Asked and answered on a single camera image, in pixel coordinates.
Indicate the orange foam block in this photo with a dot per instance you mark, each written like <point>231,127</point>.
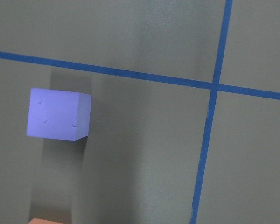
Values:
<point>42,221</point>

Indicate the purple foam block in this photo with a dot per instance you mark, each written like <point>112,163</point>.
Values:
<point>59,115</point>

